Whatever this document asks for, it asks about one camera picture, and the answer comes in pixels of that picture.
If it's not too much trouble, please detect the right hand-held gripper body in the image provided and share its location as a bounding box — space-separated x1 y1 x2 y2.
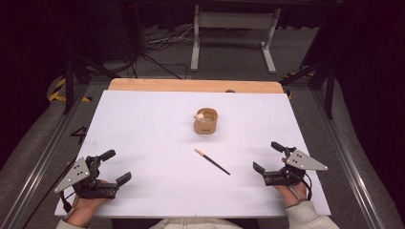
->
263 146 330 187

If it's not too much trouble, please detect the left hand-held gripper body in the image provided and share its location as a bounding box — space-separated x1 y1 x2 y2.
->
53 155 117 200

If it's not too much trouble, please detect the person's left hand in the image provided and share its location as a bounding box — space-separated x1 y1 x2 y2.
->
64 196 110 228

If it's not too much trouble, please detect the person's right hand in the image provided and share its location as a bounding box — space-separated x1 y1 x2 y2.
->
273 184 309 209

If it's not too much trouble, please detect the white table board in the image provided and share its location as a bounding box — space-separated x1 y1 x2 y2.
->
54 90 331 219

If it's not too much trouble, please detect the black pencil with wooden end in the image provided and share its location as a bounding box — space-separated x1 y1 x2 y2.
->
194 148 231 177

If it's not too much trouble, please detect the round wooden pen holder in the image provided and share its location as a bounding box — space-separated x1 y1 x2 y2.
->
193 107 220 135

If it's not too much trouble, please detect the black tripod stand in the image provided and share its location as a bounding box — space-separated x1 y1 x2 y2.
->
279 60 336 121
62 55 122 116

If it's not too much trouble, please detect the person's grey clothing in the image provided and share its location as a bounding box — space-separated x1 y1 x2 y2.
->
148 217 244 229

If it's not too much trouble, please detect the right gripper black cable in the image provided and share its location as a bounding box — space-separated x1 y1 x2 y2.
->
298 172 313 201

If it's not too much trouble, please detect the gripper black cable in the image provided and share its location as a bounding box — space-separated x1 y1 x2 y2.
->
298 172 313 201
59 190 74 215

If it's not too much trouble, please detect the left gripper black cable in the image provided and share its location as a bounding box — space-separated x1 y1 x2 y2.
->
59 190 74 215

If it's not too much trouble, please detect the aluminium floor rail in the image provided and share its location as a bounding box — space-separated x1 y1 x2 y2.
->
309 89 388 229
0 83 92 229

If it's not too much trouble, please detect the bundle of floor cables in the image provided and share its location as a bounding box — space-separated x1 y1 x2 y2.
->
141 26 196 53

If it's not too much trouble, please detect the white metal stand frame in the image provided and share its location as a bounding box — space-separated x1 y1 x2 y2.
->
189 4 282 74

